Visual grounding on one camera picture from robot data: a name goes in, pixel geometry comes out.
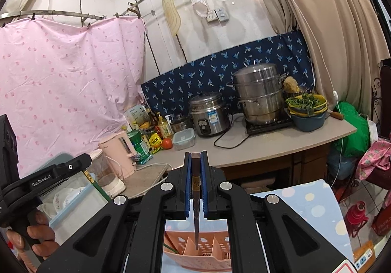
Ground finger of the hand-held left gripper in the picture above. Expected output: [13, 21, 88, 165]
[39, 153, 93, 184]

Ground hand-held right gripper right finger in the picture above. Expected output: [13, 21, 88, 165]
[201, 151, 358, 273]

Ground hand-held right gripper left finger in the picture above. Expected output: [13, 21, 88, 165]
[37, 152, 192, 273]

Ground dark brown chopstick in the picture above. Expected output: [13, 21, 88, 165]
[191, 153, 201, 251]

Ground green patterned chopstick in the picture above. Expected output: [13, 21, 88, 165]
[82, 169, 111, 202]

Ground pink perforated utensil basket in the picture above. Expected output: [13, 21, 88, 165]
[162, 228, 233, 269]

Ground person's left hand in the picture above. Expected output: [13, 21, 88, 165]
[7, 210, 59, 272]

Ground floral white bowl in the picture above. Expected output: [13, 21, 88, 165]
[53, 186, 87, 211]

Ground white dish drainer blue lid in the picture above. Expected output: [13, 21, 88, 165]
[37, 152, 102, 243]

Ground white blender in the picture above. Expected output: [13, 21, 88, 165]
[88, 149, 126, 199]

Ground clear food container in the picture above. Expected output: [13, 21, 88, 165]
[172, 128, 196, 151]

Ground pink electric kettle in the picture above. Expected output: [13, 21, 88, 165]
[98, 130, 137, 181]

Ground yellow snack packet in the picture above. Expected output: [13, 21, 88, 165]
[148, 134, 163, 150]

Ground green can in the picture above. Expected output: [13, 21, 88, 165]
[127, 129, 153, 164]

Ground yellow pump bottle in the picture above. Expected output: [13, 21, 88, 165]
[158, 114, 173, 139]

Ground small steel pot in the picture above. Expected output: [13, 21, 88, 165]
[169, 114, 193, 134]

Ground steel rice cooker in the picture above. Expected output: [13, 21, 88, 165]
[188, 92, 230, 137]

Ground white carton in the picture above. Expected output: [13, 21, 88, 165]
[123, 105, 147, 132]

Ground black induction cooker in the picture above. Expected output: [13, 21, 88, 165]
[246, 114, 294, 136]

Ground pink dotted sheet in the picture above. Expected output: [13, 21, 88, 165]
[0, 15, 148, 176]

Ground blue planet tablecloth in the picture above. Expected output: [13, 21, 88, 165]
[161, 178, 355, 273]

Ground stainless steamer pot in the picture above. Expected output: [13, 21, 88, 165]
[227, 63, 289, 126]

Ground blue floral cloth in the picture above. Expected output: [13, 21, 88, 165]
[141, 30, 316, 112]

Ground blue basin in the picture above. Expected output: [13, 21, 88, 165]
[288, 111, 327, 133]

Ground green leafy vegetables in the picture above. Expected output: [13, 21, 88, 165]
[287, 93, 324, 109]

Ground brown ginger root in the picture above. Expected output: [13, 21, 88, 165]
[283, 76, 302, 94]

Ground metal curtain rod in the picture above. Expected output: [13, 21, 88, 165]
[0, 10, 108, 22]

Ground green bag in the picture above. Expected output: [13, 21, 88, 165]
[331, 101, 372, 158]

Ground white power strip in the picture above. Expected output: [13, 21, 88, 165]
[351, 241, 378, 268]

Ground pale hanging cutting board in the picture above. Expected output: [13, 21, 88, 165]
[162, 0, 182, 37]

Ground pink printed cloth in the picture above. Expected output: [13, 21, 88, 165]
[356, 138, 391, 181]

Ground red bag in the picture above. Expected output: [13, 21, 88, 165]
[371, 208, 391, 237]

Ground beige curtain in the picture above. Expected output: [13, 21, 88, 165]
[253, 0, 391, 119]

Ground dark metal chair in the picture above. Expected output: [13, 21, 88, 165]
[365, 65, 391, 192]

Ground white kettle cable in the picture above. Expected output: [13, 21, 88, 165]
[134, 162, 174, 186]

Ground black power cable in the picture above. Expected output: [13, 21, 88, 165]
[213, 114, 255, 149]

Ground white cord with switch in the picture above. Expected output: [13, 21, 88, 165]
[265, 0, 347, 189]

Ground wall socket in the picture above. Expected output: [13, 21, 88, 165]
[206, 8, 229, 23]

